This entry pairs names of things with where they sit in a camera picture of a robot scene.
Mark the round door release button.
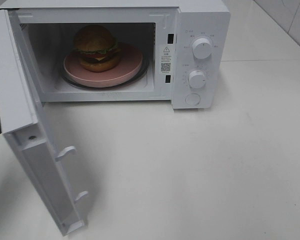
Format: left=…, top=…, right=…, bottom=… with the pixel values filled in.
left=185, top=93, right=201, bottom=106

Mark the burger with lettuce and cheese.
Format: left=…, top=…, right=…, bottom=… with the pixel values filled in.
left=73, top=24, right=121, bottom=73

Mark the white microwave door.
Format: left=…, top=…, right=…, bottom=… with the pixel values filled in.
left=0, top=9, right=85, bottom=236

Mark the upper white power knob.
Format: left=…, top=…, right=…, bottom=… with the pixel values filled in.
left=192, top=36, right=213, bottom=60

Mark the pink round plate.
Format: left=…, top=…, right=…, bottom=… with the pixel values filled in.
left=63, top=42, right=144, bottom=88

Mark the white timer knob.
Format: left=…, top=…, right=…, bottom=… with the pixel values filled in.
left=188, top=70, right=207, bottom=89

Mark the white microwave oven body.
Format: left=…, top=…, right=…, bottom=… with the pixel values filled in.
left=0, top=0, right=231, bottom=109

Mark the warning label with QR code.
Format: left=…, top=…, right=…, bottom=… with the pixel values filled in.
left=159, top=44, right=174, bottom=75

